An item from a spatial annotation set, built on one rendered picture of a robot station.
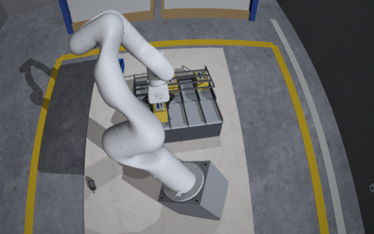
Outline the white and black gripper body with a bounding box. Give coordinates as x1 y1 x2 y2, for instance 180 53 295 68
148 82 169 104

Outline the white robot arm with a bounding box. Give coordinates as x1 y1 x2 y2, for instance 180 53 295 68
68 9 204 202

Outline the blue open bin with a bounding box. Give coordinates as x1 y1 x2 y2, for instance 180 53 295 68
119 58 125 72

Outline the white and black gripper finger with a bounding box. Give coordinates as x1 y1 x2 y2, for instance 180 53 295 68
142 96 153 112
165 92 175 112

